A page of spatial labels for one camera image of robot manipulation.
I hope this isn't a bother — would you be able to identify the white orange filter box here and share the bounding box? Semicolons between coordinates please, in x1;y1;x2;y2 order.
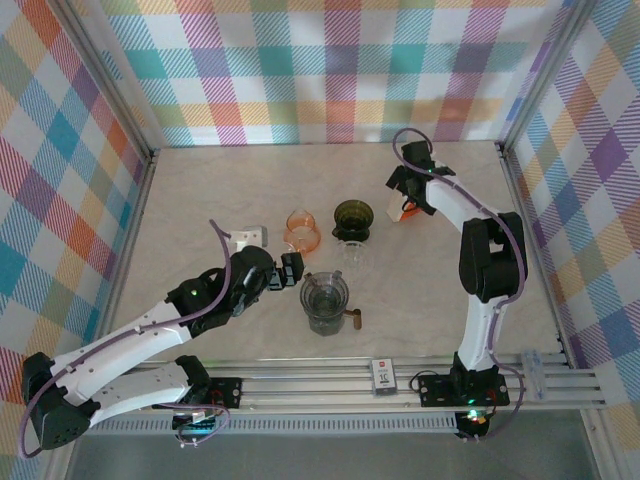
387;192;422;225

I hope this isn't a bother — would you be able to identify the grey glass dripper wooden handle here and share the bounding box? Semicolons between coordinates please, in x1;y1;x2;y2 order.
298;269;366;337

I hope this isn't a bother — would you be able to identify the orange glass coffee server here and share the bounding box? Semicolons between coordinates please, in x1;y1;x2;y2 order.
283;209;322;258

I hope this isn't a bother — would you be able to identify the dark green coffee dripper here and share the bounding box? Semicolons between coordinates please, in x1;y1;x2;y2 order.
329;199;376;243

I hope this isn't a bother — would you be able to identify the white label card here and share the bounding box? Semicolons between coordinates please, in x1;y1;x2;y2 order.
371;357;399;397

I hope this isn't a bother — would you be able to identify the clear acrylic block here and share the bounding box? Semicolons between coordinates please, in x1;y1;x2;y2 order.
519;350;547;401

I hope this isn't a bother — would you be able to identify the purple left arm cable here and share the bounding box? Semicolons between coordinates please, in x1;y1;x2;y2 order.
17;218;236;459

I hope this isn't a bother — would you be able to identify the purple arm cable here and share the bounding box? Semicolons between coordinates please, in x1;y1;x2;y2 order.
392;128;529;444
17;218;236;459

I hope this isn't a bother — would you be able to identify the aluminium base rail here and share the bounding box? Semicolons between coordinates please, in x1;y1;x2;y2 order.
119;351;607;417

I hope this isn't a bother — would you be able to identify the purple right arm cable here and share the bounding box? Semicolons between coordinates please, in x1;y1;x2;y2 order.
392;128;529;444

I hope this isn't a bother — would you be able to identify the aluminium side rail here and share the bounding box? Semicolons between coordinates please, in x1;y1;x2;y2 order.
45;148;160;480
493;141;617;480

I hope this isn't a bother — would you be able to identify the grey slotted cable tray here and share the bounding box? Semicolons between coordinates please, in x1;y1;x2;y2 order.
89;412;459;437

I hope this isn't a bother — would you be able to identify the aluminium frame post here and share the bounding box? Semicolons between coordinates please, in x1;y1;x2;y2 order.
58;0;162;157
493;0;592;151

